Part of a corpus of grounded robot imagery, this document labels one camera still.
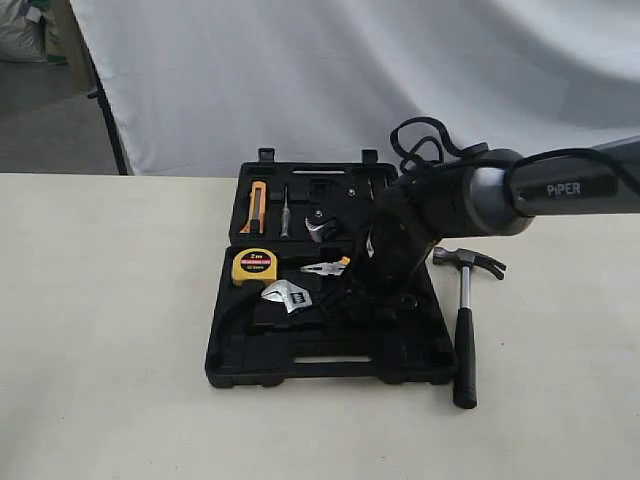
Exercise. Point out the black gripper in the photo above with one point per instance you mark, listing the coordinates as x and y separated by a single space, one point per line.
388 266

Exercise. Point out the adjustable wrench black handle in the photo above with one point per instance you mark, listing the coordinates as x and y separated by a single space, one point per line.
295 298

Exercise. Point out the steel claw hammer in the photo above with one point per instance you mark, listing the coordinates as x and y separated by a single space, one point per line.
464 384

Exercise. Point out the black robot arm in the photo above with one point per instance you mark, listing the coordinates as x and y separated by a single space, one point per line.
492 193

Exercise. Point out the black plastic tool case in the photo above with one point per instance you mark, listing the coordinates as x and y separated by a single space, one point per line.
255 342

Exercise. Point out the large yellow black screwdriver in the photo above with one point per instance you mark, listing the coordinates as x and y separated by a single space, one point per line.
371 188

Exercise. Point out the clear test screwdriver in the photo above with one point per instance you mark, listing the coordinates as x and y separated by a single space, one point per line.
285 214

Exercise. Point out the yellow tape measure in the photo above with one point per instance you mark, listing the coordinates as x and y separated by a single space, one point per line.
254 264

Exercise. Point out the yellow utility knife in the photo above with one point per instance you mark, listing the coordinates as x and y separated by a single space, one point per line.
255 223

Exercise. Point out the white backdrop cloth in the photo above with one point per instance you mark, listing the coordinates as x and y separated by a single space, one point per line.
197 87

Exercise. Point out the black backdrop stand pole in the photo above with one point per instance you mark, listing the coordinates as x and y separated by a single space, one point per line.
95 91

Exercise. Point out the cardboard box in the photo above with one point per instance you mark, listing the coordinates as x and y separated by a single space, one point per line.
64 43

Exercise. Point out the white sack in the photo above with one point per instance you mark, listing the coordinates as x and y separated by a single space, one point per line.
21 36

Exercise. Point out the orange handled pliers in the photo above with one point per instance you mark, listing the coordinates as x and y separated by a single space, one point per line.
333 268

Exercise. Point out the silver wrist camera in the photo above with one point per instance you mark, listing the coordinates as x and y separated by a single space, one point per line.
338 213

